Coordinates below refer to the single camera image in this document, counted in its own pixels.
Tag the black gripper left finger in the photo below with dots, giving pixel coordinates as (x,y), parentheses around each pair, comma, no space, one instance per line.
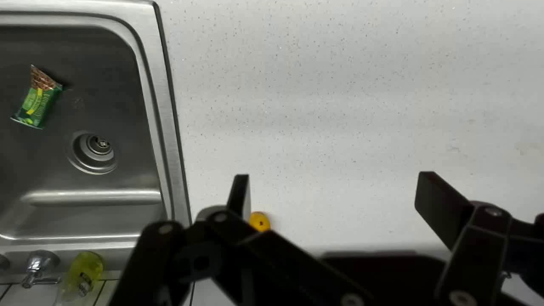
(226,261)

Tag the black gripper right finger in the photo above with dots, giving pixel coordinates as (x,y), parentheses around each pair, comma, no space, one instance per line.
(481,244)

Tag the green granola bar packet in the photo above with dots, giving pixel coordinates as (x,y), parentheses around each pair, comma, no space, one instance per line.
(36,103)

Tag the stainless steel double sink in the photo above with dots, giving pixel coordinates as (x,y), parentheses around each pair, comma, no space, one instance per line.
(85,188)

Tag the chrome sink faucet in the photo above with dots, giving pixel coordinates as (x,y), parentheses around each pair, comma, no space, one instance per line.
(36,268)

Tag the small yellow round fruit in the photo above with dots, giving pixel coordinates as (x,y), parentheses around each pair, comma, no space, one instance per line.
(260,222)

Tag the yellow-green dish soap bottle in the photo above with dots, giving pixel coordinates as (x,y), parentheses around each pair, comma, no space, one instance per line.
(83,273)

